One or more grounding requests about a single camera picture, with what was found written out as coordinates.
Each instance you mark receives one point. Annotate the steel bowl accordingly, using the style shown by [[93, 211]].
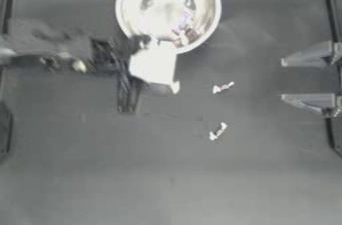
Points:
[[152, 12]]

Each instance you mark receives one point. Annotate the purple candy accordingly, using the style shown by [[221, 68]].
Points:
[[182, 25]]

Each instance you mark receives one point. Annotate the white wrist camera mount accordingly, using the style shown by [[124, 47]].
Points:
[[154, 65]]

